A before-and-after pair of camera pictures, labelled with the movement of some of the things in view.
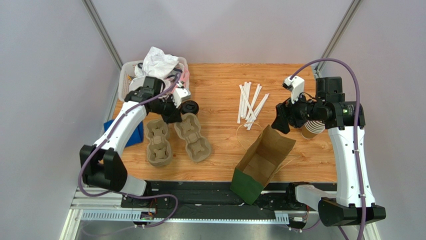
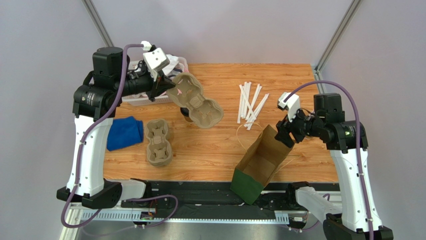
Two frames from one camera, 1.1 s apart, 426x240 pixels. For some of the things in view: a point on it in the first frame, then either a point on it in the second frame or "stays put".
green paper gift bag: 260,160 stays put
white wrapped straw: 254,102 stays put
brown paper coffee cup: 189,106 → 185,112
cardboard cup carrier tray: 159,147 stays put
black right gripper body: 288,113 → 291,127
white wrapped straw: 248,103 stays put
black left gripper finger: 175,116 → 162,83
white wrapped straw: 256,111 stays put
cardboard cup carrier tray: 198,148 → 204,112
